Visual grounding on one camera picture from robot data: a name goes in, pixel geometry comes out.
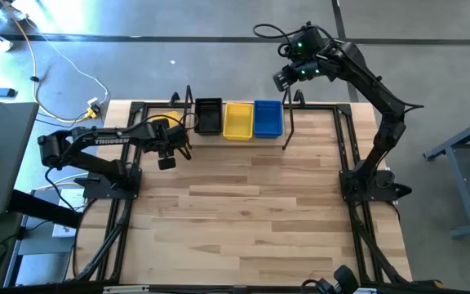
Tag black metal rig frame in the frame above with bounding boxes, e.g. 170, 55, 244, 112
71, 100, 414, 287

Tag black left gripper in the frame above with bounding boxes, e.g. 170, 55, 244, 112
151, 122, 193, 161

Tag white and yellow cable connector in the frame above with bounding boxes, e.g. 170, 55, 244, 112
86, 96, 102, 120

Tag yellow plastic basket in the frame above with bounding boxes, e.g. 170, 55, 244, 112
223, 102, 255, 142
153, 110, 184, 131

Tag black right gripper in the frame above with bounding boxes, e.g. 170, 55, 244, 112
273, 59, 326, 93

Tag grey metal table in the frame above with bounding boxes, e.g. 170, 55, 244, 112
423, 110, 470, 239

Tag black plastic basket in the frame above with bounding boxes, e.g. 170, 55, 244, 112
193, 97, 224, 136

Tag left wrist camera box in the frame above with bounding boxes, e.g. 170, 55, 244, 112
157, 156, 177, 172

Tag white floor cable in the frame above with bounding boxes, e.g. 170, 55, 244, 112
24, 18, 110, 108

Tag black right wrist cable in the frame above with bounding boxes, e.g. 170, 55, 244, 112
252, 23, 297, 56

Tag black device with cable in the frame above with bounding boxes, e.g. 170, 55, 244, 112
299, 264, 361, 294

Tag blue plastic basket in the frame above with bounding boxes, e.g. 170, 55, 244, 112
253, 100, 284, 139

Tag white box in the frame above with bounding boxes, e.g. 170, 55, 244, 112
51, 187, 86, 238

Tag yellow floor cable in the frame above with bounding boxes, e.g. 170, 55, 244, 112
0, 0, 97, 124

